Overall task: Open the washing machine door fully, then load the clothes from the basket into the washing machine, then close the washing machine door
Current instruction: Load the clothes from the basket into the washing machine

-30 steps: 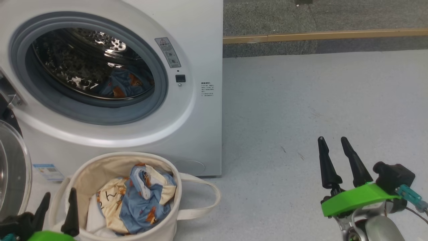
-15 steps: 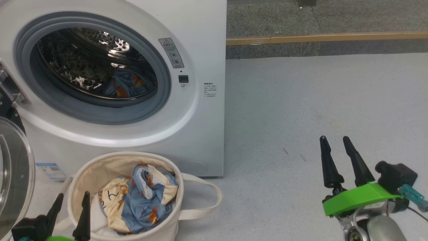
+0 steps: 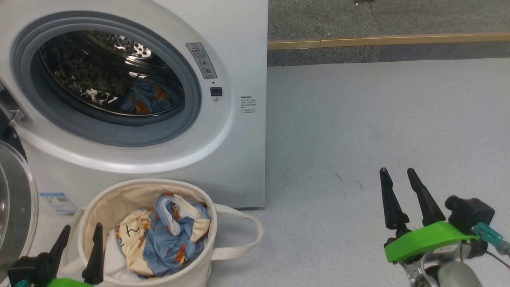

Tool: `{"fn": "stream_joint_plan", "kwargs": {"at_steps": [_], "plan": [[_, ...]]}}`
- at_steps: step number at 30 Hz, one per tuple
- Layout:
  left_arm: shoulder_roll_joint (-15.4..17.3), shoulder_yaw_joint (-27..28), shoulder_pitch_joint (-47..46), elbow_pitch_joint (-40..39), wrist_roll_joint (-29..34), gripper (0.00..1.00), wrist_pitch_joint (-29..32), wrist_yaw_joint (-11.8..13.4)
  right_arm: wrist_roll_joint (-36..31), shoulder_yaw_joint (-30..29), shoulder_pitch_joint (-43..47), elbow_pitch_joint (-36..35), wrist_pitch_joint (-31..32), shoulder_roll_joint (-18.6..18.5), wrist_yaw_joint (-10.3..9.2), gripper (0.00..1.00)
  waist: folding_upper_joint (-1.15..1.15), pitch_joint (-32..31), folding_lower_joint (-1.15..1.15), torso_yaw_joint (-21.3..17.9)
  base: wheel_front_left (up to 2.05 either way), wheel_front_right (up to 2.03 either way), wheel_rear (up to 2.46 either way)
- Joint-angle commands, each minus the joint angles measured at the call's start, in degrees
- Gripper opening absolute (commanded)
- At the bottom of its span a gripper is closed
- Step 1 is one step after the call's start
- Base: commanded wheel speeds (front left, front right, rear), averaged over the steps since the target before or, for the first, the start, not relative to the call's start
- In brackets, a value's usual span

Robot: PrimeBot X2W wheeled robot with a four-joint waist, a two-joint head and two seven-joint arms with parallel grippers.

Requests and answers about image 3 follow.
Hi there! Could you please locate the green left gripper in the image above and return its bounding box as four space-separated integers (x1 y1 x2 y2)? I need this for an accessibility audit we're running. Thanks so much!
46 222 105 287

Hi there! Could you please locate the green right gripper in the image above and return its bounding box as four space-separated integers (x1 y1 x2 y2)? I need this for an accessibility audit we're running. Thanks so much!
379 167 479 264

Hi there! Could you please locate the cream printed garment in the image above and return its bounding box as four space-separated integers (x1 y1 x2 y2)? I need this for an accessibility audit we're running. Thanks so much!
115 193 212 277

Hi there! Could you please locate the black round glass washer door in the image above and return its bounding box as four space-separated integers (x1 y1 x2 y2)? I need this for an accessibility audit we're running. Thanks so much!
0 116 39 276

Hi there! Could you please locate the white basket liner cloth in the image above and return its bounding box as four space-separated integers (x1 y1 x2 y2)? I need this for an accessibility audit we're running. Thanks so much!
104 237 138 279

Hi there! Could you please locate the cream canvas laundry basket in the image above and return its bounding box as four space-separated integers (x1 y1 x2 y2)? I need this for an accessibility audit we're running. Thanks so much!
60 179 264 287

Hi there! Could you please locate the grey rubber door gasket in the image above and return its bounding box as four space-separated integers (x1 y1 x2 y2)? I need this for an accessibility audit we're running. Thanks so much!
11 11 202 147

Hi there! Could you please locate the white front-load washing machine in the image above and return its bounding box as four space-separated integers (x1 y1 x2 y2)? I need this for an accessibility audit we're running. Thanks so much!
0 0 269 210

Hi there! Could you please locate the blue energy label sticker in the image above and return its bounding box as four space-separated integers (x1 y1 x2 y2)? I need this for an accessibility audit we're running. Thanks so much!
39 192 78 216

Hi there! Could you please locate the wooden floor threshold strip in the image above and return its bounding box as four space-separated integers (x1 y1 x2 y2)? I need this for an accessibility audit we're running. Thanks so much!
268 32 510 51

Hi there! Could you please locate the steel washer drum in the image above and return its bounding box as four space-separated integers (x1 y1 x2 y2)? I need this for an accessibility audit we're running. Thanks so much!
38 30 186 117

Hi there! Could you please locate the small printed text label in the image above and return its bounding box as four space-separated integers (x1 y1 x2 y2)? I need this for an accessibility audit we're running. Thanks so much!
240 95 257 114

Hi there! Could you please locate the grey warning sticker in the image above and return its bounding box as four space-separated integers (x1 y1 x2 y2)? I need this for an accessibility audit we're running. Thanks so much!
186 41 218 80

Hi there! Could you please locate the teal right camera cable plug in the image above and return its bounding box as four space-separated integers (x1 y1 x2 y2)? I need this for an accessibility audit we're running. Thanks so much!
473 222 510 271

